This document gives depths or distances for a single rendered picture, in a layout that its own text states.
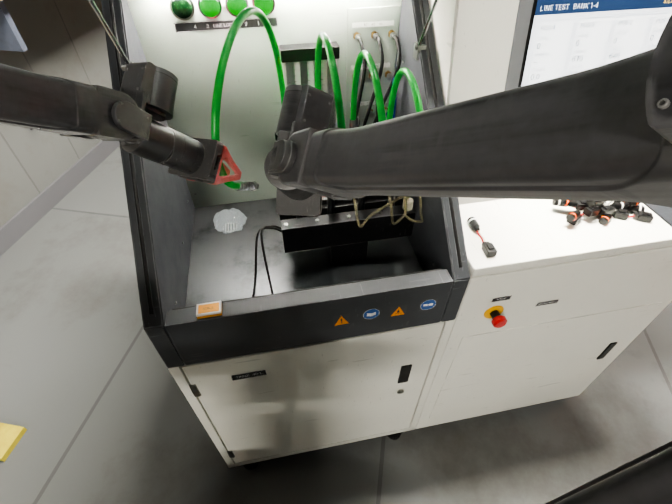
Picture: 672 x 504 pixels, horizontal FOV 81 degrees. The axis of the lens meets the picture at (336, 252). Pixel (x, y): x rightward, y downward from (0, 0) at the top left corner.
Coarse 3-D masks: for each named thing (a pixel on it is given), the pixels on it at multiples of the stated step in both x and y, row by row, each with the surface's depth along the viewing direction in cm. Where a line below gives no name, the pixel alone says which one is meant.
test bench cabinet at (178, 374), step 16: (448, 336) 104; (176, 368) 90; (432, 368) 116; (192, 400) 102; (208, 416) 111; (416, 416) 141; (208, 432) 117; (384, 432) 147; (400, 432) 154; (224, 448) 128; (320, 448) 145; (240, 464) 141; (256, 464) 147
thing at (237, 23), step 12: (240, 12) 69; (252, 12) 72; (240, 24) 68; (264, 24) 80; (228, 36) 66; (228, 48) 65; (276, 48) 87; (276, 60) 89; (216, 72) 64; (216, 84) 64; (216, 96) 64; (216, 108) 64; (216, 120) 65; (216, 132) 65
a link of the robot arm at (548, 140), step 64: (640, 64) 15; (384, 128) 30; (448, 128) 24; (512, 128) 20; (576, 128) 17; (640, 128) 15; (320, 192) 43; (384, 192) 32; (448, 192) 26; (512, 192) 21; (576, 192) 18; (640, 192) 16
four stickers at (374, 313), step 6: (426, 300) 90; (432, 300) 91; (396, 306) 90; (402, 306) 90; (420, 306) 92; (426, 306) 92; (432, 306) 93; (366, 312) 89; (372, 312) 90; (378, 312) 90; (390, 312) 91; (396, 312) 92; (402, 312) 92; (336, 318) 89; (342, 318) 89; (348, 318) 90; (366, 318) 91; (372, 318) 91; (336, 324) 90; (342, 324) 91
